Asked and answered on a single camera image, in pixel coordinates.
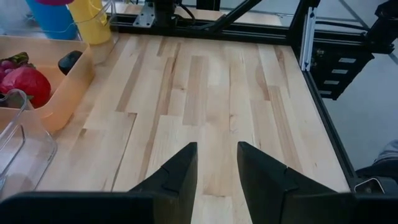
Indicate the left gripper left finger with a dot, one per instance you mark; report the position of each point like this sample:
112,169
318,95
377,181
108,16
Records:
168,193

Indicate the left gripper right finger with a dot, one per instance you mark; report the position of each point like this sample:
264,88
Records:
267,186

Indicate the red round toy fruit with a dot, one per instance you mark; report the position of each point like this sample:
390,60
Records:
26,85

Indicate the yellow squeeze bottle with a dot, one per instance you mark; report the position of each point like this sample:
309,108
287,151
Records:
90,21

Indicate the red toy grape bunch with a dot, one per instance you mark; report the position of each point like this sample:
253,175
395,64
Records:
7,65

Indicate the blue squeeze bottle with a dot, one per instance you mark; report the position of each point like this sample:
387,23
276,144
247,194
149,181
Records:
53,18

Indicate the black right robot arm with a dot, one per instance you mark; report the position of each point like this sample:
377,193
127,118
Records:
164,12

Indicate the person's leg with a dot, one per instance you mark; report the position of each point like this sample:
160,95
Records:
388,152

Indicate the clear plastic bin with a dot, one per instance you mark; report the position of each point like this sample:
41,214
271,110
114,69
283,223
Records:
110,11
46,141

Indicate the black stepped labelled unit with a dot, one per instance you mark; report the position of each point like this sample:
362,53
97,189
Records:
339,68

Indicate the orange plastic bin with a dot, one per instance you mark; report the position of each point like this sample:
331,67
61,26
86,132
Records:
71,90

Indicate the grey metal mounting plate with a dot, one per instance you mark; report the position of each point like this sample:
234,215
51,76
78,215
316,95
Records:
144,15

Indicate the black aluminium rig frame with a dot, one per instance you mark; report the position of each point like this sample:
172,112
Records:
248,31

